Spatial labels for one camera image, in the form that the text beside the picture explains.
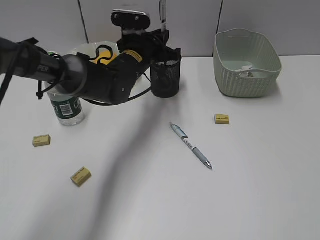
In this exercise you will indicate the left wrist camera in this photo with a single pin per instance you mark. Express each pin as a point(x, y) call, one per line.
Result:
point(130, 21)

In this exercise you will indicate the yellow eraser front left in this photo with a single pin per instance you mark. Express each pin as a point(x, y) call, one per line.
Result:
point(81, 176)

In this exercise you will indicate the pale green woven basket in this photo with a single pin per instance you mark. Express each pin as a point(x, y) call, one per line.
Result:
point(240, 47)

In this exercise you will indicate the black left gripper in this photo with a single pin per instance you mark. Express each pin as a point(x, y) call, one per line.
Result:
point(151, 46)

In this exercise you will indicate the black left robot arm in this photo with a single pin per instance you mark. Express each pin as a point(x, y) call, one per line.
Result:
point(97, 83)

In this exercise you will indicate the waste paper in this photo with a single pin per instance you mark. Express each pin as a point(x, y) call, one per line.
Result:
point(247, 71)

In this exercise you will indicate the grey grip ballpoint pen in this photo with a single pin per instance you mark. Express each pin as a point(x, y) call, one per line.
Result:
point(182, 135)

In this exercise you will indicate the pale green wavy plate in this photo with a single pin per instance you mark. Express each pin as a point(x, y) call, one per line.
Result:
point(89, 49)

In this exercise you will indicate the yellow eraser near bottle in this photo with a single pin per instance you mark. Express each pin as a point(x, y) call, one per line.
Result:
point(41, 140)

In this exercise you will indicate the yellow mango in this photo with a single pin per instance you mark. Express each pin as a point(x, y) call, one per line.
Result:
point(104, 57)

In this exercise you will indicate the yellow eraser near basket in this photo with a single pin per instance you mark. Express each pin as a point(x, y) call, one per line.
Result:
point(222, 119)

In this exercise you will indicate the black mesh pen holder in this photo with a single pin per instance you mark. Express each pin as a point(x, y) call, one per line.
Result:
point(165, 78)

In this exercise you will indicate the clear plastic water bottle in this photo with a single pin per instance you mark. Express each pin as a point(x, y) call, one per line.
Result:
point(68, 108)

